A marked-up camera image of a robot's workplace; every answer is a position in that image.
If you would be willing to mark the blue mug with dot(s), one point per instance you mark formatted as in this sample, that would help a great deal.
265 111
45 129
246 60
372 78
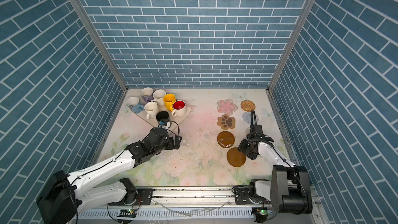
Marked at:
134 104

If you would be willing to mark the woven rattan coaster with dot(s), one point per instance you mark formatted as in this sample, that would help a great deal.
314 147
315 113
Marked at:
248 105

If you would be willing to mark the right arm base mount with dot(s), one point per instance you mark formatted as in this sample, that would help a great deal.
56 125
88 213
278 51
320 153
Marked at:
243 196

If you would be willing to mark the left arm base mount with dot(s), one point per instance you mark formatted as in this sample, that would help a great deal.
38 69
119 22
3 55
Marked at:
139 196

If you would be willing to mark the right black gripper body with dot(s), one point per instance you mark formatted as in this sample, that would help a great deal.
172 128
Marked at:
245 146

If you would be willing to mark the yellow mug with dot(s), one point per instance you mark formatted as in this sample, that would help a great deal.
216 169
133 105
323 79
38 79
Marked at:
169 100

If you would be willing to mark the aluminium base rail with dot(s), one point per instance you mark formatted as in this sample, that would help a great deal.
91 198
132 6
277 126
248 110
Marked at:
180 196

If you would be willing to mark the blue woven round coaster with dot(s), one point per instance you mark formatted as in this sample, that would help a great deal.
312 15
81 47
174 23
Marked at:
247 117

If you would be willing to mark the white mug red inside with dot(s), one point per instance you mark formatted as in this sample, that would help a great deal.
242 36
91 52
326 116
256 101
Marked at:
179 108

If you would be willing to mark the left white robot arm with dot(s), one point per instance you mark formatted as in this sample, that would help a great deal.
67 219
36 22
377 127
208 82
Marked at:
66 195

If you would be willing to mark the black mug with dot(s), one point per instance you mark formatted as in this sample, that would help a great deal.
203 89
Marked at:
163 118

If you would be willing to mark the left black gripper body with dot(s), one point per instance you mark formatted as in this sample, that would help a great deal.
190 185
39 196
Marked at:
167 144

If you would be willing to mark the pink flower coaster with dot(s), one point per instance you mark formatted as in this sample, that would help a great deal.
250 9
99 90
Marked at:
227 107

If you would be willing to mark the brown round coaster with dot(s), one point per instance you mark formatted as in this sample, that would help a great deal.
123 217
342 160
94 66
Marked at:
236 158
225 139

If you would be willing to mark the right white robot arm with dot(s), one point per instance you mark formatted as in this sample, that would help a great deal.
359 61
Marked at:
289 188

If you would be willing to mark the white speckled mug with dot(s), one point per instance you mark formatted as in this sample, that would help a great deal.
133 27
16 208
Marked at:
158 97

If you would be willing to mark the purple mug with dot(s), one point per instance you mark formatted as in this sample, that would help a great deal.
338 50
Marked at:
147 94

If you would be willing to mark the beige serving tray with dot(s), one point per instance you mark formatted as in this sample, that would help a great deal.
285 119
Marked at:
178 119

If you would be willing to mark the brown paw coaster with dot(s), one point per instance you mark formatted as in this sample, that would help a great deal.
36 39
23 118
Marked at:
226 122

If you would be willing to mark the plain white mug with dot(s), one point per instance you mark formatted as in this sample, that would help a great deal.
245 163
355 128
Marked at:
151 109

